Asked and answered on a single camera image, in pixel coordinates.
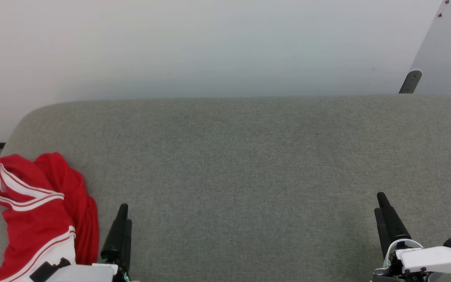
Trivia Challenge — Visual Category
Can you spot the dark grey metal bracket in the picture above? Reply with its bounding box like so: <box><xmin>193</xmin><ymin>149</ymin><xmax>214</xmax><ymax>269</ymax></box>
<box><xmin>399</xmin><ymin>70</ymin><xmax>423</xmax><ymax>94</ymax></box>

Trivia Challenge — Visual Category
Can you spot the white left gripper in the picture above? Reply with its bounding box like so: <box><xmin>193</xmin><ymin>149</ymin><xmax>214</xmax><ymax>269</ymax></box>
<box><xmin>49</xmin><ymin>203</ymin><xmax>133</xmax><ymax>282</ymax></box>

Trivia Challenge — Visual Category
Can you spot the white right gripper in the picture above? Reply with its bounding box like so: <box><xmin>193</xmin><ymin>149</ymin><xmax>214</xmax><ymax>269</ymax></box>
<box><xmin>372</xmin><ymin>192</ymin><xmax>451</xmax><ymax>282</ymax></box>

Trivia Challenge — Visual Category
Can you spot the red white basketball jersey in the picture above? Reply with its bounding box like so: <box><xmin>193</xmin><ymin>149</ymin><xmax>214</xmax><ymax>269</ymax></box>
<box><xmin>0</xmin><ymin>152</ymin><xmax>100</xmax><ymax>282</ymax></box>

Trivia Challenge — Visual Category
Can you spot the white wall panel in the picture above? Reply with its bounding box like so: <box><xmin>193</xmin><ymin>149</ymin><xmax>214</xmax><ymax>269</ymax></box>
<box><xmin>409</xmin><ymin>0</ymin><xmax>451</xmax><ymax>99</ymax></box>

